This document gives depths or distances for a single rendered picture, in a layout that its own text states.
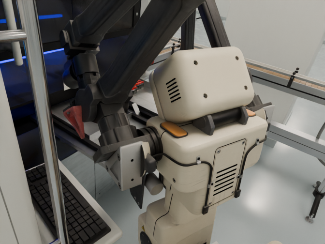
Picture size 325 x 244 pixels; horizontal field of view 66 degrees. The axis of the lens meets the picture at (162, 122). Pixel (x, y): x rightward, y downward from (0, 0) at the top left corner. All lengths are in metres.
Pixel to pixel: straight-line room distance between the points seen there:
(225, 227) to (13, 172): 1.68
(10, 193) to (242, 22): 2.44
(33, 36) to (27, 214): 0.34
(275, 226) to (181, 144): 1.72
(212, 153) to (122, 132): 0.20
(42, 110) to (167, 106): 0.26
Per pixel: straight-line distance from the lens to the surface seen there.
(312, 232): 2.30
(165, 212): 0.81
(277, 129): 2.18
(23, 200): 0.55
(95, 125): 1.17
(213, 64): 0.57
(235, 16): 2.69
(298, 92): 2.03
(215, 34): 0.86
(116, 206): 1.96
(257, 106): 0.79
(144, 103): 1.36
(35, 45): 0.42
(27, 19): 0.41
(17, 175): 0.50
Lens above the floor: 1.54
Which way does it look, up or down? 33 degrees down
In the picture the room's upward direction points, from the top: 8 degrees clockwise
